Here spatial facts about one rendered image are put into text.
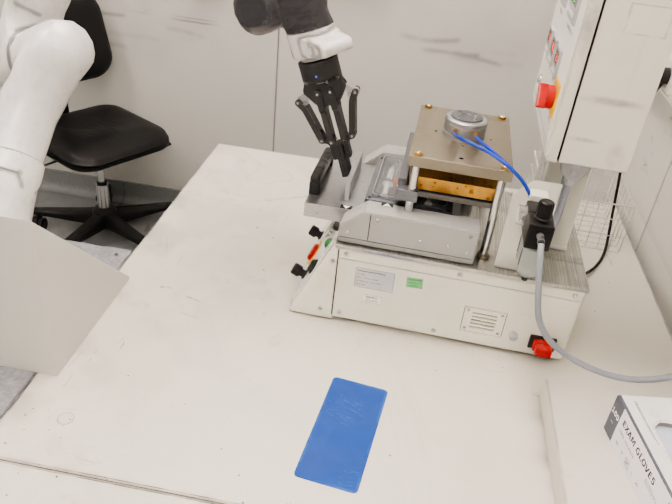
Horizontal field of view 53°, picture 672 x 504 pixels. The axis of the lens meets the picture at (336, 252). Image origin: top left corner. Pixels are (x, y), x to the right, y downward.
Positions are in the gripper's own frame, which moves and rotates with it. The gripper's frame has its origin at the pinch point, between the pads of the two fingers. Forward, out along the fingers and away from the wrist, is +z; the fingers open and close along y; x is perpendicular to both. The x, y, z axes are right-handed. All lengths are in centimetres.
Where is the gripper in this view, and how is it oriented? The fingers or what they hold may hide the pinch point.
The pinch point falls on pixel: (343, 158)
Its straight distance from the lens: 134.4
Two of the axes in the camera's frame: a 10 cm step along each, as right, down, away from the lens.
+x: -2.1, 5.1, -8.4
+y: -9.5, 1.1, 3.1
